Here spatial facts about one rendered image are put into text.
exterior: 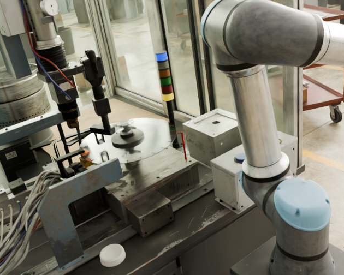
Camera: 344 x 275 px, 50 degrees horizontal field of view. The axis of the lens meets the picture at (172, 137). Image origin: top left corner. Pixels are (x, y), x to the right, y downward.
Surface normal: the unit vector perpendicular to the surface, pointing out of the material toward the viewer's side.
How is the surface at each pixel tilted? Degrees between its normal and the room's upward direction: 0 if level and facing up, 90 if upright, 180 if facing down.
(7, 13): 90
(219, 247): 90
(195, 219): 0
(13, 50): 90
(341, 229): 0
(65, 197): 90
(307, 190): 8
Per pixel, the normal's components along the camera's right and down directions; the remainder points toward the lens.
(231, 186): -0.81, 0.37
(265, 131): 0.26, 0.40
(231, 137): 0.58, 0.29
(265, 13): -0.18, -0.39
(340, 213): -0.15, -0.88
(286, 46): -0.09, 0.58
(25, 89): 0.73, 0.20
